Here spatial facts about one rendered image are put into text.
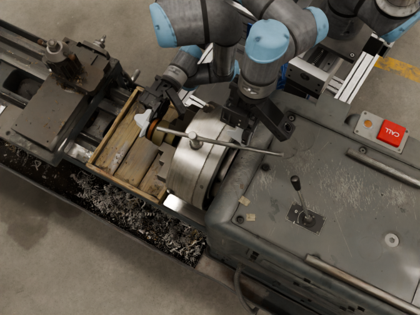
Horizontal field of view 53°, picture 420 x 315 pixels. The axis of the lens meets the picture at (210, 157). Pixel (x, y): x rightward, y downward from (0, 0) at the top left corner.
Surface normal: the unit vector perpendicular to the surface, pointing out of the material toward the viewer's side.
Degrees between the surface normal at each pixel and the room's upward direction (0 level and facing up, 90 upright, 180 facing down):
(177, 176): 52
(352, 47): 0
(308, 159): 0
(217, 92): 0
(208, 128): 9
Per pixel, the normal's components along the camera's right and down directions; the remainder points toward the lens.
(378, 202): -0.03, -0.33
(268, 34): 0.10, -0.53
